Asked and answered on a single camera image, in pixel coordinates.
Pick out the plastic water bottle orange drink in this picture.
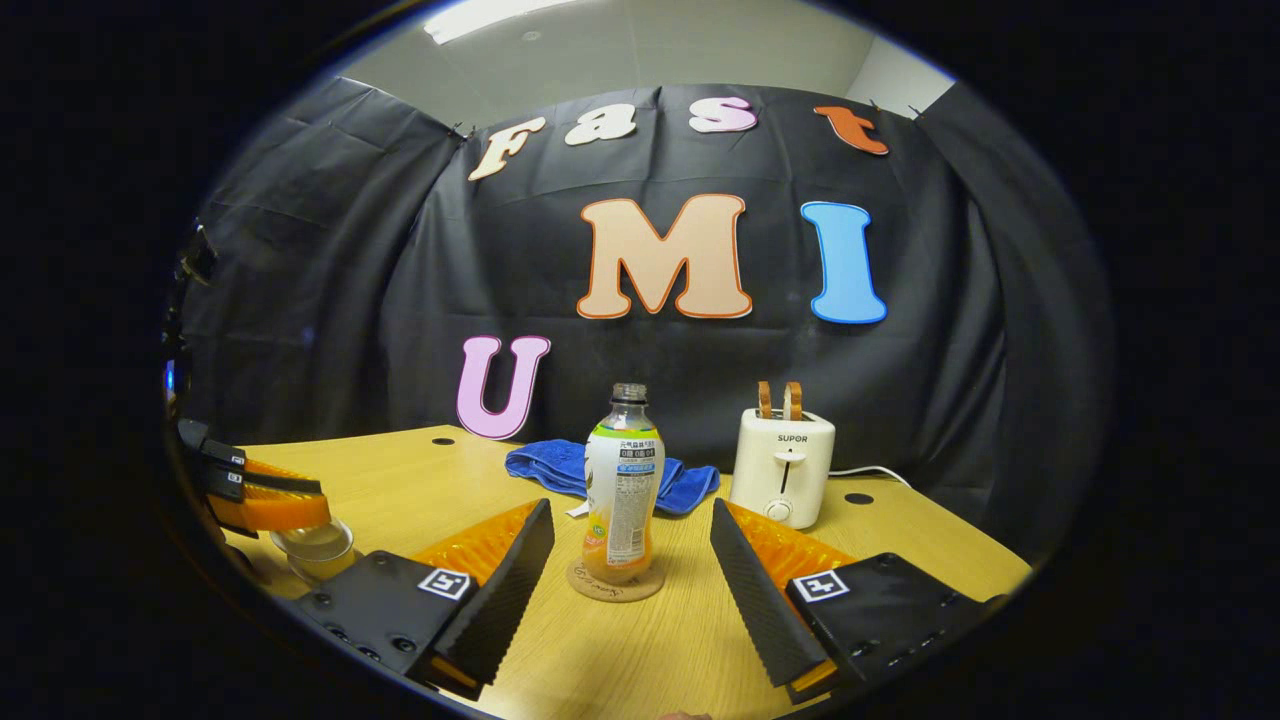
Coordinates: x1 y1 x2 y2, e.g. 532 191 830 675
583 383 666 586

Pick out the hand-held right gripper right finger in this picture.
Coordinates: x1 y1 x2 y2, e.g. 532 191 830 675
710 498 1011 706

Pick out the round cork coaster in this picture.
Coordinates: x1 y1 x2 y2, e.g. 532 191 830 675
567 555 666 603

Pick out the black backdrop cloth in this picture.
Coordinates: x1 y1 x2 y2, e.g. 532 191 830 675
178 78 1116 561

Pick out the white toaster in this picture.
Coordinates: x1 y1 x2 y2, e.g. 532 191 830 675
730 407 836 531

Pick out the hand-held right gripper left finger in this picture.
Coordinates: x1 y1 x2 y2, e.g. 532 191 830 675
298 498 556 701

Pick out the blue folded towel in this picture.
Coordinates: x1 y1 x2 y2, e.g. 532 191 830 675
505 438 721 518

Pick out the white toaster cable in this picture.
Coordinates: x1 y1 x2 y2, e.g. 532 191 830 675
828 464 913 488

